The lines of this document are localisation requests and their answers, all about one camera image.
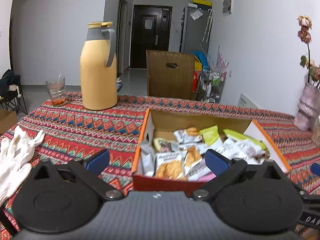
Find dark entrance door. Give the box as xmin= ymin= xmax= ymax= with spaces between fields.
xmin=130 ymin=4 xmax=172 ymax=69

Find red gift bag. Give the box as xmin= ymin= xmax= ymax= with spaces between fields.
xmin=192 ymin=71 xmax=201 ymax=92

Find pink snack packet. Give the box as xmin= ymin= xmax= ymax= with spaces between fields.
xmin=197 ymin=172 xmax=216 ymax=182

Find white cookie snack packet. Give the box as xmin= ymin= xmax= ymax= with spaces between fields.
xmin=155 ymin=151 xmax=187 ymax=180

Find wire storage cart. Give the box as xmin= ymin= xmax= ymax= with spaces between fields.
xmin=199 ymin=67 xmax=227 ymax=103

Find woven tissue basket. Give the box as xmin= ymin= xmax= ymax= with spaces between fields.
xmin=311 ymin=124 xmax=320 ymax=148

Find pink ceramic vase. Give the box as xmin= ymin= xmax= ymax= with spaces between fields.
xmin=293 ymin=82 xmax=319 ymax=131

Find grey refrigerator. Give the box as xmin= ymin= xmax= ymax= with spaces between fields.
xmin=179 ymin=4 xmax=213 ymax=54

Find black folding chair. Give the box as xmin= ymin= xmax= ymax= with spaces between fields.
xmin=0 ymin=69 xmax=28 ymax=114

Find orange cardboard snack box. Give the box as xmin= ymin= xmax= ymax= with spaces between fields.
xmin=132 ymin=109 xmax=290 ymax=194

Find white work glove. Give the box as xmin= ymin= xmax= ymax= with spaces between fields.
xmin=1 ymin=126 xmax=45 ymax=204

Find yellow thermos jug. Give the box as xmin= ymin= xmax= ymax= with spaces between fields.
xmin=80 ymin=22 xmax=117 ymax=111

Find drinking glass with straw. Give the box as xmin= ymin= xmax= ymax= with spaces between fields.
xmin=46 ymin=73 xmax=66 ymax=107

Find patterned red tablecloth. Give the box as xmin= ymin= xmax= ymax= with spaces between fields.
xmin=0 ymin=91 xmax=320 ymax=240

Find green snack packet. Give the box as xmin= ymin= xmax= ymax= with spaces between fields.
xmin=199 ymin=125 xmax=223 ymax=149

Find brown cardboard box on floor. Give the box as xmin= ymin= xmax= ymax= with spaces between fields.
xmin=146 ymin=50 xmax=195 ymax=100

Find dried pink flowers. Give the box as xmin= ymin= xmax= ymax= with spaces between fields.
xmin=297 ymin=15 xmax=319 ymax=89

